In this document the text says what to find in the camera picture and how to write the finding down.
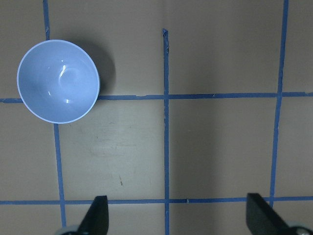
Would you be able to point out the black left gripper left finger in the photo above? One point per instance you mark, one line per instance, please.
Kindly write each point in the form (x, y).
(96, 220)

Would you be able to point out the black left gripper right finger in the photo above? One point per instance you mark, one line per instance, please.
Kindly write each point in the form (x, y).
(261, 219)

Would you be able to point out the blue bowl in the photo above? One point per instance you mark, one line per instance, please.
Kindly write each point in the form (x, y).
(58, 81)

